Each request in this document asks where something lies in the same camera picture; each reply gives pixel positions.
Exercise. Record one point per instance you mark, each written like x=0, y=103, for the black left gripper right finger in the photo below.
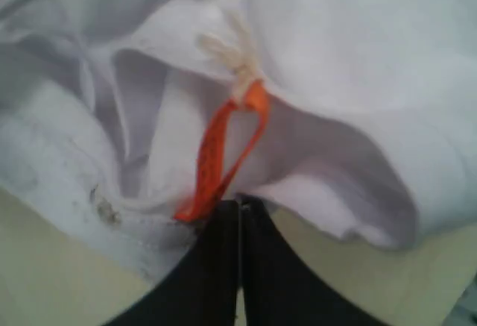
x=278, y=287

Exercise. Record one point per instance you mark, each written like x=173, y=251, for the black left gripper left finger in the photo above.
x=202, y=288

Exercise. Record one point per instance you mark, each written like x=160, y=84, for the white t-shirt with red lettering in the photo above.
x=372, y=130

